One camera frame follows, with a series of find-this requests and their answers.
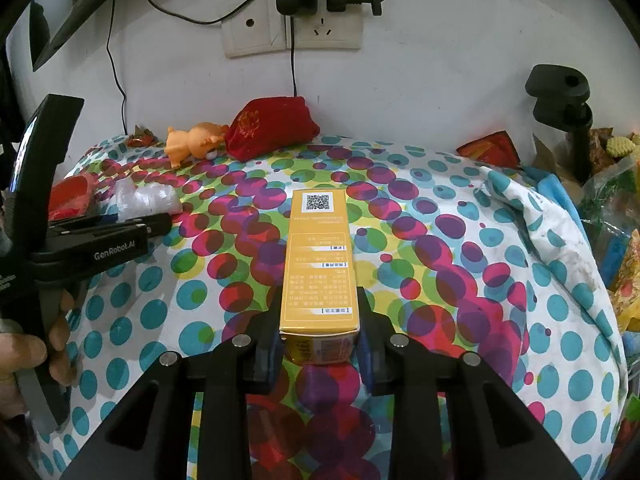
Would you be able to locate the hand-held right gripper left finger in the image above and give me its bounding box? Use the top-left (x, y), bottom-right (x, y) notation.
top-left (60, 287), bottom-right (284, 480)

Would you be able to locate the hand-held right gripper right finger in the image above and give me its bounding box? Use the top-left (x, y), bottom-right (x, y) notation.
top-left (356, 287), bottom-right (581, 480)

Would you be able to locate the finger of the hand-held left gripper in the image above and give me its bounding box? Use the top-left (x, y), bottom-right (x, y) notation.
top-left (48, 212), bottom-right (173, 242)

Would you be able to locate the round red tray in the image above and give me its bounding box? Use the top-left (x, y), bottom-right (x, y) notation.
top-left (48, 174), bottom-right (94, 221)

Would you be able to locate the yellow medicine box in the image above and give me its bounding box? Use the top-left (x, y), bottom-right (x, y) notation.
top-left (278, 189), bottom-right (362, 366)

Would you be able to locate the person's left hand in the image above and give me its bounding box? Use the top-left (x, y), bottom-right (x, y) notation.
top-left (0, 292), bottom-right (76, 421)

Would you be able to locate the clear plastic bag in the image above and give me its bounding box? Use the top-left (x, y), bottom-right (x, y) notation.
top-left (111, 177), bottom-right (182, 221)

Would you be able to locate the orange toy pig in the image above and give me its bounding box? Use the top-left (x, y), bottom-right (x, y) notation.
top-left (165, 122), bottom-right (230, 170)

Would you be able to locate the polka dot cloth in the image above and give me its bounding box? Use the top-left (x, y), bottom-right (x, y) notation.
top-left (30, 134), bottom-right (628, 480)

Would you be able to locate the red cloth pouch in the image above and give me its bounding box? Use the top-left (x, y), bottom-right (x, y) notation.
top-left (224, 96), bottom-right (320, 162)

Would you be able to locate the red packet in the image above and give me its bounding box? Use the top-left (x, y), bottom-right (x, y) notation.
top-left (456, 131), bottom-right (522, 168)

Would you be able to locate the plastic bag of snacks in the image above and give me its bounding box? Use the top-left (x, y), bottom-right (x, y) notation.
top-left (575, 155), bottom-right (640, 331)

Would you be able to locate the black clamp stand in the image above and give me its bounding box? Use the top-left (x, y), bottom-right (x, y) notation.
top-left (525, 64), bottom-right (593, 183)

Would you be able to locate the yellow plush toy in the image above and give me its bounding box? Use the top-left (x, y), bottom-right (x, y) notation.
top-left (606, 132), bottom-right (640, 158)

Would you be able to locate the thin black cable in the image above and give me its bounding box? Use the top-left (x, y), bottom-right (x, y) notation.
top-left (106, 0), bottom-right (128, 133)

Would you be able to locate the white wall socket plate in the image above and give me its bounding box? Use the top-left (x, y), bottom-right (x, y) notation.
top-left (221, 0), bottom-right (362, 58)

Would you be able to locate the black adapter cable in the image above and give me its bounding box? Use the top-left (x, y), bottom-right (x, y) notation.
top-left (289, 15), bottom-right (300, 98)

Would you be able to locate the wall-mounted black television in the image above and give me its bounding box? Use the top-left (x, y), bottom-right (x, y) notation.
top-left (29, 0), bottom-right (133, 72)

